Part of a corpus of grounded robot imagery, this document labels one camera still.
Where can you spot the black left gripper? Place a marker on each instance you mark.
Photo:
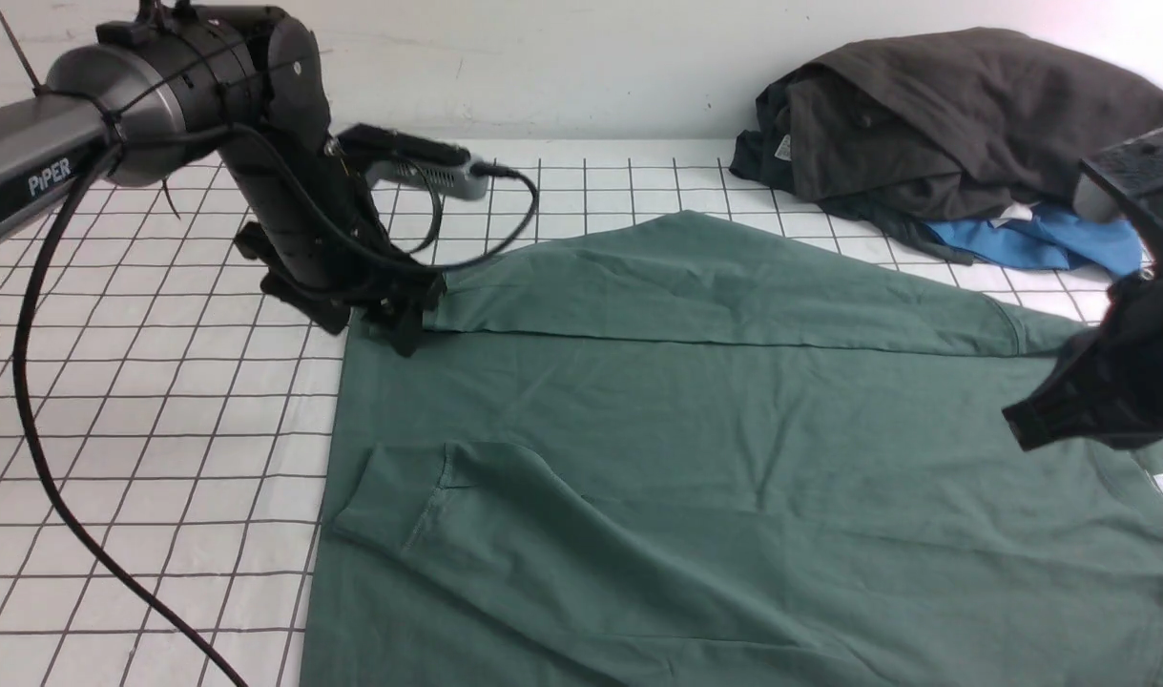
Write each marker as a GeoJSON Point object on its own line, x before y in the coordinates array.
{"type": "Point", "coordinates": [327, 252]}

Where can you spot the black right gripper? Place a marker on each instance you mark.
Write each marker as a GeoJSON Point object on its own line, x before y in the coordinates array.
{"type": "Point", "coordinates": [1107, 384]}

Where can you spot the green long-sleeved shirt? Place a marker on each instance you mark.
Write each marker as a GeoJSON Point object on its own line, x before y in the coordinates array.
{"type": "Point", "coordinates": [690, 453]}

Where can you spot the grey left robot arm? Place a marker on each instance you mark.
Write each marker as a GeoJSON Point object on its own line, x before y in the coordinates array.
{"type": "Point", "coordinates": [179, 83]}

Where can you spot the blue garment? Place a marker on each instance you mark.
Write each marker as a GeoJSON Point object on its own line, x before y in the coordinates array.
{"type": "Point", "coordinates": [1046, 237]}

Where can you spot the white grid tablecloth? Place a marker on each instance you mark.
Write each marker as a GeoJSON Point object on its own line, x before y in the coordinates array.
{"type": "Point", "coordinates": [185, 415]}

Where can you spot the dark grey garment pile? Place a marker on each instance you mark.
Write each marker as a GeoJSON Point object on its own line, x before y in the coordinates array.
{"type": "Point", "coordinates": [912, 131]}

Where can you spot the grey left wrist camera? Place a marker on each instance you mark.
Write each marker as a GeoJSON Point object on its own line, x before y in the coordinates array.
{"type": "Point", "coordinates": [414, 161]}

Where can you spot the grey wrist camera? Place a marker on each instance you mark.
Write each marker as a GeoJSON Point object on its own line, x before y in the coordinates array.
{"type": "Point", "coordinates": [414, 161]}
{"type": "Point", "coordinates": [1126, 181]}

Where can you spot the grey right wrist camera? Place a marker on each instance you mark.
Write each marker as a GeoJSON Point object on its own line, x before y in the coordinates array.
{"type": "Point", "coordinates": [1126, 181]}

